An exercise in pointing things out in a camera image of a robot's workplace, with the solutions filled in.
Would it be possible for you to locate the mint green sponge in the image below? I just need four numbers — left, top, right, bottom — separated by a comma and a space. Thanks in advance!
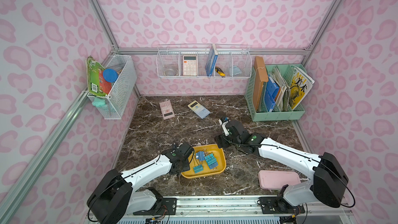
92, 97, 108, 111

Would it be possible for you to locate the blue round lid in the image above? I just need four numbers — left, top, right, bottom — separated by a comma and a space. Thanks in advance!
102, 68, 119, 83

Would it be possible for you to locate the teal binder clip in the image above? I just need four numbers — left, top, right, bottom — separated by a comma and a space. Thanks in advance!
193, 162, 204, 174
205, 153, 217, 167

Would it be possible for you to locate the light blue cup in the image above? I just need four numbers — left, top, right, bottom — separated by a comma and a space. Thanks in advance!
229, 65, 243, 77

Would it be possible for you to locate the green file organizer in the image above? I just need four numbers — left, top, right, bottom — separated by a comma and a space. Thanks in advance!
245, 64, 306, 121

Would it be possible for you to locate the blue binder clip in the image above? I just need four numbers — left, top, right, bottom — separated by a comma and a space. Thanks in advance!
208, 160, 218, 170
195, 151, 205, 162

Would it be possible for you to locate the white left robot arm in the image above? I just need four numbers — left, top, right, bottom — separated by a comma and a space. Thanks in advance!
87, 143, 194, 224

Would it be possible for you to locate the blue book in shelf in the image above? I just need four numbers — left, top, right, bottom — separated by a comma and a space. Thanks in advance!
205, 44, 218, 77

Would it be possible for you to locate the white wire wall basket left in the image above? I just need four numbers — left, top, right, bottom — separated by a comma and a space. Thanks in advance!
88, 55, 137, 120

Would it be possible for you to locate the yellow black toy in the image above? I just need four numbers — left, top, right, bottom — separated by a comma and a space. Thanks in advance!
215, 67, 226, 78

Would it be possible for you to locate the clear glass bowl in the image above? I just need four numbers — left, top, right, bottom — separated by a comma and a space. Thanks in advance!
164, 65, 179, 76

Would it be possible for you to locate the pink calculator on table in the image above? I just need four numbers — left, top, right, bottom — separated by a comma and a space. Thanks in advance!
159, 100, 175, 120

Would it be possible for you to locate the yellow magazine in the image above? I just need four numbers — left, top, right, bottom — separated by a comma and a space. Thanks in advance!
289, 66, 315, 110

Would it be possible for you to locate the blue yellow calculator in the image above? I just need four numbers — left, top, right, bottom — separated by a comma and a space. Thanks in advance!
188, 101, 210, 119

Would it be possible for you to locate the white wire wall shelf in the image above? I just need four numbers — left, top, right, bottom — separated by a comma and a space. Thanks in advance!
156, 44, 252, 79

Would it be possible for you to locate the blue folder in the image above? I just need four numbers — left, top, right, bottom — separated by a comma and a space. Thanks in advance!
263, 76, 279, 113

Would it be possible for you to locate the yellow plastic storage box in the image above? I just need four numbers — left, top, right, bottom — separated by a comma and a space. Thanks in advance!
181, 144, 227, 179

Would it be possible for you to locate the green card package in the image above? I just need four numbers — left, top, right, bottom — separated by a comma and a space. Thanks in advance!
86, 56, 112, 96

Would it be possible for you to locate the brown clipboard folder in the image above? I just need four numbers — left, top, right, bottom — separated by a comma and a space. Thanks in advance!
252, 56, 268, 112

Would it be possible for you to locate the white calculator in shelf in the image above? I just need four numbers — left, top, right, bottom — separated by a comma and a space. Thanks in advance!
182, 55, 198, 76

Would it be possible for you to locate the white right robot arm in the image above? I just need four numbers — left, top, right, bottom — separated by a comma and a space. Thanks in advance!
215, 117, 349, 213

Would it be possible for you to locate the pink plastic box lid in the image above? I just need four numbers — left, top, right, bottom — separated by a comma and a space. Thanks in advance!
258, 170, 301, 190

